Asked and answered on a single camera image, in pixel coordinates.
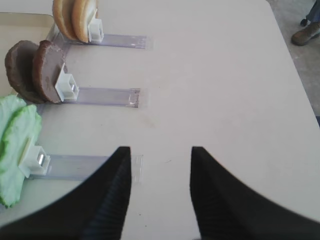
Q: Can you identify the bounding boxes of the white pusher block bread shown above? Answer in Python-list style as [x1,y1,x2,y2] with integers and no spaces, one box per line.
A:
[88,17,104,43]

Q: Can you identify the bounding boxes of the front brown meat patty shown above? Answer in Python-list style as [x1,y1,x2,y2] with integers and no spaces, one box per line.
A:
[32,40,68,104]

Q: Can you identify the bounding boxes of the clear bread track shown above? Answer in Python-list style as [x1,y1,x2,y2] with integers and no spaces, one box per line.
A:
[46,24,154,54]

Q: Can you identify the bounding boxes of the rear brown meat patty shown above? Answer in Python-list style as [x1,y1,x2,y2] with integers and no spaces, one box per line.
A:
[4,40,46,104]

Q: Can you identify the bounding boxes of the white pusher block patty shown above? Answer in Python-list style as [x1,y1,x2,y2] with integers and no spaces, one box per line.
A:
[54,63,80,102]

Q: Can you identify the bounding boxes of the rear bread slice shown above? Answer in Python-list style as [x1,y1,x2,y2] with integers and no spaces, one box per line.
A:
[52,0,78,41]

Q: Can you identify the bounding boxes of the brown shoe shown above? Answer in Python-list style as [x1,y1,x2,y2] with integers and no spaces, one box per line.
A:
[291,22,320,46]

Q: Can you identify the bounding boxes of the clear lettuce track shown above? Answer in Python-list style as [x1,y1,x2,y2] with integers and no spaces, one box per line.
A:
[18,153,143,183]

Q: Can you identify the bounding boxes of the brown meat patty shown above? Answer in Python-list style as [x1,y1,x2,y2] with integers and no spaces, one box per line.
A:
[32,40,68,104]
[4,40,46,104]

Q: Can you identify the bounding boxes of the white pusher block lettuce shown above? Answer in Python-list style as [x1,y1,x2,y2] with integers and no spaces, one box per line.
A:
[18,137,51,178]

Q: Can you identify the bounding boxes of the clear patty track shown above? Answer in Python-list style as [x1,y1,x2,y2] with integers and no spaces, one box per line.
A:
[37,86,150,109]

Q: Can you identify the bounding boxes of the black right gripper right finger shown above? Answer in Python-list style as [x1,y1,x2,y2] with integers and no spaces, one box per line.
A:
[189,146,320,240]

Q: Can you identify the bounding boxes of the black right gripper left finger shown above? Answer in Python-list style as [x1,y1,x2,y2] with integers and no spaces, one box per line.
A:
[0,146,132,240]

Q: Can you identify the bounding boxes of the green lettuce leaf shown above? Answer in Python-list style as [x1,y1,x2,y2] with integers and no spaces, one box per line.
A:
[0,94,27,152]
[0,105,42,208]

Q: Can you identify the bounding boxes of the front bread slice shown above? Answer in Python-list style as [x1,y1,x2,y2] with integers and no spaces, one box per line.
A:
[71,0,98,43]

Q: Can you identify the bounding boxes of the bread slice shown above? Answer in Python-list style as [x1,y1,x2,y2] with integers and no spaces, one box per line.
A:
[52,0,78,41]
[71,0,98,43]

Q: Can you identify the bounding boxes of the cream plastic tray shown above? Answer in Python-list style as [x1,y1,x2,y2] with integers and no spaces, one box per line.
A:
[0,12,54,96]

